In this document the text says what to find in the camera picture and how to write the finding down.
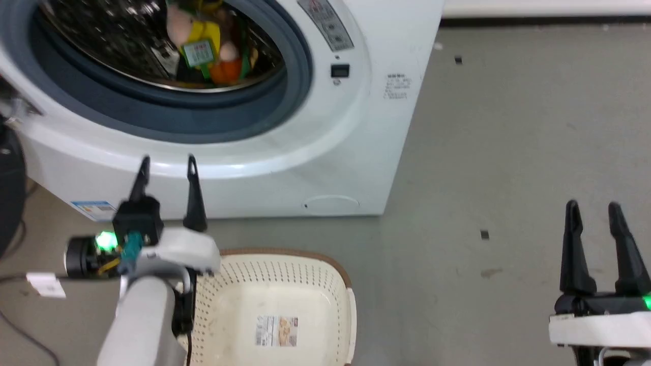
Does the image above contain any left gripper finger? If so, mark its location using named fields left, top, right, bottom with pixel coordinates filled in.
left=182, top=154, right=209, bottom=233
left=129, top=155, right=152, bottom=204

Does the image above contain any white front-load washing machine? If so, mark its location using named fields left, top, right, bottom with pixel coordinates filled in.
left=0, top=0, right=446, bottom=223

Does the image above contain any cream perforated laundry basket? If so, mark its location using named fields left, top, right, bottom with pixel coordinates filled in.
left=177, top=248, right=357, bottom=366

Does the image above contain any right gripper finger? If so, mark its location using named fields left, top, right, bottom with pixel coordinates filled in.
left=559, top=199, right=598, bottom=296
left=607, top=201, right=651, bottom=297

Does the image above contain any thin black floor cable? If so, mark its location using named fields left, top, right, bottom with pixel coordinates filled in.
left=0, top=219, right=61, bottom=366

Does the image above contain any orange plush toy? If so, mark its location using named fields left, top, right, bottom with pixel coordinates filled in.
left=208, top=41, right=246, bottom=85

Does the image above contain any yellow and pink plush toy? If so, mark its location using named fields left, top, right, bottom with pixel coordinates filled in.
left=166, top=0, right=225, bottom=70

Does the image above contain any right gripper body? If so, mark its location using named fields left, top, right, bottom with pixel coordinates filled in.
left=548, top=291, right=651, bottom=352

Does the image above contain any white paper cable tag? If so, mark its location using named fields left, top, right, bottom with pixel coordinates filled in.
left=26, top=272, right=67, bottom=299

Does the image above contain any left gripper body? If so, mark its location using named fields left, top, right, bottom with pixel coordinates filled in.
left=64, top=195, right=222, bottom=281

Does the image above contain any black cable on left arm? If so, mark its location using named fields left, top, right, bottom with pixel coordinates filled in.
left=171, top=268, right=198, bottom=366

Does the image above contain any blue energy label sticker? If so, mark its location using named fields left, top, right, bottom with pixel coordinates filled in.
left=70, top=200, right=119, bottom=223

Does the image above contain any dark washing machine door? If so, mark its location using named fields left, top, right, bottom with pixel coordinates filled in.
left=0, top=118, right=27, bottom=257

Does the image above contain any printed label sticker in basket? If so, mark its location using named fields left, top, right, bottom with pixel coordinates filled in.
left=255, top=315, right=299, bottom=348

